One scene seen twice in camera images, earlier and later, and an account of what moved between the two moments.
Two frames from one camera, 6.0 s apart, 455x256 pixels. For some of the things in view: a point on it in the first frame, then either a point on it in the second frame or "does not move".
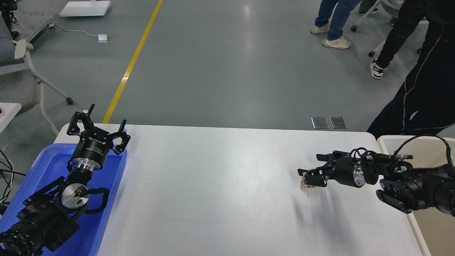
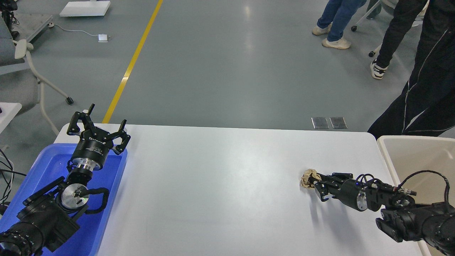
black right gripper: x=347 y=170 → x=350 y=191
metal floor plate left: x=320 y=122 does not move
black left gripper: x=94 y=144 does not move
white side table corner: x=9 y=110 does not move
